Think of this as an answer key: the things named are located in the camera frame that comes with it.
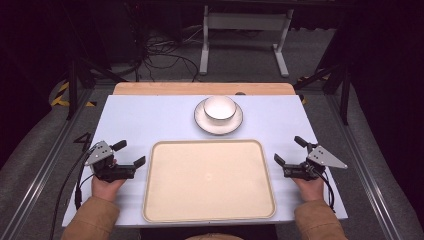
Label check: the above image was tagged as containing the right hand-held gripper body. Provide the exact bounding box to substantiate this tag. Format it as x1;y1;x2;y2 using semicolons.
283;143;349;182

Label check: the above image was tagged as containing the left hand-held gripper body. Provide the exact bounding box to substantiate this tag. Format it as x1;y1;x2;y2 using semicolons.
84;140;137;183

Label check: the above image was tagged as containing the person's right hand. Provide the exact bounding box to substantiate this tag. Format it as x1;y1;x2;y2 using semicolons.
292;176;325;203

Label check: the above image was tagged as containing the person's left hand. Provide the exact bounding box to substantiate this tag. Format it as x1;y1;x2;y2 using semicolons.
91;176;127;203

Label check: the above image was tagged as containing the white table cover board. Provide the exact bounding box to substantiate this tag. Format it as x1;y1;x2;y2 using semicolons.
61;94;349;228

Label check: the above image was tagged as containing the black tripod stand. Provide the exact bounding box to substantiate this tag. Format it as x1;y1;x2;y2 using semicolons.
65;59;128;122
293;63;352;127

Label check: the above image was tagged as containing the beige rectangular tray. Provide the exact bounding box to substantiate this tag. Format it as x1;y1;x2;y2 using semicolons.
142;138;277;224

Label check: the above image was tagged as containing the white plate dark rim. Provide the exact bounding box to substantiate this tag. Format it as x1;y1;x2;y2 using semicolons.
193;98;244;136

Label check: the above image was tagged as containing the white bowl dark rim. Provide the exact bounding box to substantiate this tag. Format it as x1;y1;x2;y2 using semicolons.
202;95;238;127

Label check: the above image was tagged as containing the wooden table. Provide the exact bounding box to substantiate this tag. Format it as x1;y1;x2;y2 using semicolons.
112;81;297;97

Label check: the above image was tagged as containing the grey metal stand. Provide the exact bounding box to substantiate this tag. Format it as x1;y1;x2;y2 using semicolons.
198;4;295;79

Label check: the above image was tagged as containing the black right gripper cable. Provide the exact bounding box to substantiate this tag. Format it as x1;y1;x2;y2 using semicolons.
319;169;336;213

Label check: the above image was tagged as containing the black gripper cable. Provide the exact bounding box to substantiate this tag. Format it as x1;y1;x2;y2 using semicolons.
49;148;98;240
319;169;336;213

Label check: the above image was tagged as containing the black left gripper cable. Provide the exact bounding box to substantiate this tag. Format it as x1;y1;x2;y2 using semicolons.
49;148;98;240

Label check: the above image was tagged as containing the aluminium floor rail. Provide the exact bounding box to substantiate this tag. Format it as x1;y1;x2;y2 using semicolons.
325;94;403;240
0;89;95;240

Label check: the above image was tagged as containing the tangle of black cables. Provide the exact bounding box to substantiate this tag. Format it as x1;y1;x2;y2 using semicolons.
138;28;203;83

